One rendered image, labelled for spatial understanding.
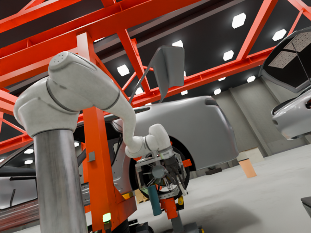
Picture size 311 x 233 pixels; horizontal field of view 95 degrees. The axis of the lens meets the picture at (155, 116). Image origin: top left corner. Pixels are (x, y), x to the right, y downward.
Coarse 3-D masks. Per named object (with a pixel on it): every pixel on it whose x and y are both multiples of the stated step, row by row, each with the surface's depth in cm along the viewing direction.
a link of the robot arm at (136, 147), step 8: (120, 96) 49; (112, 104) 47; (120, 104) 50; (128, 104) 54; (112, 112) 51; (120, 112) 52; (128, 112) 55; (128, 120) 59; (128, 128) 64; (128, 136) 70; (136, 136) 87; (128, 144) 78; (136, 144) 82; (144, 144) 85; (128, 152) 87; (136, 152) 83; (144, 152) 85
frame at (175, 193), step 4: (144, 156) 169; (176, 156) 162; (180, 160) 160; (136, 168) 166; (184, 168) 157; (184, 172) 155; (184, 176) 154; (140, 184) 160; (140, 188) 157; (144, 188) 157; (176, 188) 151; (172, 192) 150; (176, 192) 150; (160, 196) 151; (164, 196) 152; (168, 196) 150
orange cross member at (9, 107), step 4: (0, 100) 249; (0, 104) 247; (4, 104) 253; (8, 104) 260; (0, 108) 248; (4, 108) 251; (8, 108) 258; (12, 108) 265; (4, 112) 259; (8, 112) 262; (12, 112) 265
